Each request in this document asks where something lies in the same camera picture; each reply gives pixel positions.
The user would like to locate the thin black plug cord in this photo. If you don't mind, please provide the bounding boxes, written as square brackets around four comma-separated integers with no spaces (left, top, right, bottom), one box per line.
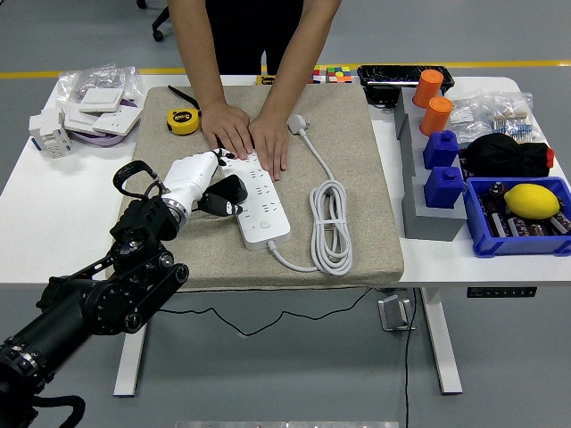
[158,286,407,339]

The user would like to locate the black strap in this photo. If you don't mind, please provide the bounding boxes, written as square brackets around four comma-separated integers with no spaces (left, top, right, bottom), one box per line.
[168,85,203,110]

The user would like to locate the white plastic plate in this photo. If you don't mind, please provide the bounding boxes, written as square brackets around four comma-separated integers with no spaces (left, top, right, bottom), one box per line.
[63,105,102,134]

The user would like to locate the white terminal block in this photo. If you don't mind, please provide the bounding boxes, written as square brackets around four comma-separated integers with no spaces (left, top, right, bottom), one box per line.
[29,107,73,161]

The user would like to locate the black cloth bundle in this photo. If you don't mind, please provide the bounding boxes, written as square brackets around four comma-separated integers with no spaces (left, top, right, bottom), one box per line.
[463,133,556,178]

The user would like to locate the white power strip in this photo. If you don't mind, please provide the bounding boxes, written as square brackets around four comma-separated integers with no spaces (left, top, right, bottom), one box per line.
[221,151,292,251]

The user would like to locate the clear bag of white parts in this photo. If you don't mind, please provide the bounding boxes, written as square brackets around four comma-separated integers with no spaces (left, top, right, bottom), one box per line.
[449,95,494,144]

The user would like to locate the black office chair base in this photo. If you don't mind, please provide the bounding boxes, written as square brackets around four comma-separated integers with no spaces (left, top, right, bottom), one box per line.
[136,0,170,44]

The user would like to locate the yellow tape measure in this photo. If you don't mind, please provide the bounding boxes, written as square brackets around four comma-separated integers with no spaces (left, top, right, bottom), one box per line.
[166,106,202,136]

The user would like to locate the grey stepped block stand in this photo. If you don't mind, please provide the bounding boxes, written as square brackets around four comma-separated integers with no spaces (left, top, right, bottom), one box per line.
[393,87,468,243]

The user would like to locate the grey-brown fabric mat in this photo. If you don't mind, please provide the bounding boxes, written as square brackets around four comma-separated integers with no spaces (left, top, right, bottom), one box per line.
[120,84,406,293]

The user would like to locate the black glossy tray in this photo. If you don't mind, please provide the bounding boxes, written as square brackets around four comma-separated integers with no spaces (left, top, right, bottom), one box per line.
[357,64,456,90]

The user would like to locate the silver metal hook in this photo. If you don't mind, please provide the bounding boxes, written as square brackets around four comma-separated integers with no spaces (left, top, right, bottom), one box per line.
[377,294,418,333]

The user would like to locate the white power cord with plug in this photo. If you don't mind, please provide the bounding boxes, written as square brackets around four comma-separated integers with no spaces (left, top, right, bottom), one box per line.
[267,114,354,276]

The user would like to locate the clear bag of resistors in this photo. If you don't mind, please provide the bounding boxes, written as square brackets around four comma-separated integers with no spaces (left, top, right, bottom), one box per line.
[484,91,536,144]

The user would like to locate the person's left hand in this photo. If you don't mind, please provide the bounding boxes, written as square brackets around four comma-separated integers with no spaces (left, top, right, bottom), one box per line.
[248,110,291,182]

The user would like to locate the blue plastic bin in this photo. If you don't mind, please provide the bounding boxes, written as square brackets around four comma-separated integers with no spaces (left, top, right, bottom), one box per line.
[462,176,571,259]

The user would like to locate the blue plastic block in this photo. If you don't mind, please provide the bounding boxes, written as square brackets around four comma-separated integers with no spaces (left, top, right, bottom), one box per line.
[423,130,460,171]
[423,166,468,210]

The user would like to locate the black stand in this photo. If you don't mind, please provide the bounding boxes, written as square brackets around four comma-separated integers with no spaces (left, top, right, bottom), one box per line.
[365,86,401,110]

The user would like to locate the thick black cable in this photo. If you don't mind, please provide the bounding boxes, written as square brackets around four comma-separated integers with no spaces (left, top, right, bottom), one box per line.
[403,288,418,428]

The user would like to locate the orange plastic cup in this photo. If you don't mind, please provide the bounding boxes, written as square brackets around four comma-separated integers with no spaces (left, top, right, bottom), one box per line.
[419,96,454,138]
[411,69,445,109]

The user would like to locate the white wall socket plate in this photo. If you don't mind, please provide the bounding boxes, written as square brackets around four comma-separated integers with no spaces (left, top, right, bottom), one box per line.
[91,108,145,136]

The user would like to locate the white table leg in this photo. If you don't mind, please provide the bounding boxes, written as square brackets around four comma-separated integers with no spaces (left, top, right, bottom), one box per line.
[112,325,148,398]
[418,287,463,396]

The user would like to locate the person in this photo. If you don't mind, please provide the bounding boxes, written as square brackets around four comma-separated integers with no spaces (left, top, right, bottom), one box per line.
[167,0,343,182]

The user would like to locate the person's right hand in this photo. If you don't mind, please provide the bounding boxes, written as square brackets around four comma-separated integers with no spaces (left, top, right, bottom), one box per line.
[201,98,253,161]

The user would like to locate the white wall switch plate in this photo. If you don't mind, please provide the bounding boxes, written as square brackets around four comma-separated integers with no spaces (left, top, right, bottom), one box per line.
[79,87,126,113]

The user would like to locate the yellow lemon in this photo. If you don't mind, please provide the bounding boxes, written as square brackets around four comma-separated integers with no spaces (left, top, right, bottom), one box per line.
[503,184,561,220]

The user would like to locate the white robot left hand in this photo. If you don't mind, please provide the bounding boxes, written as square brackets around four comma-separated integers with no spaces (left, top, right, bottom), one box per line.
[161,147,244,219]

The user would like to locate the black table control panel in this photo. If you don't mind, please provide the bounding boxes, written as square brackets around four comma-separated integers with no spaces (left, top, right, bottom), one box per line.
[467,287,538,299]

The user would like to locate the clear bag of small parts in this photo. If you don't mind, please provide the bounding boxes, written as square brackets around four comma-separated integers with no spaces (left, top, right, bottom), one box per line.
[56,64,145,108]

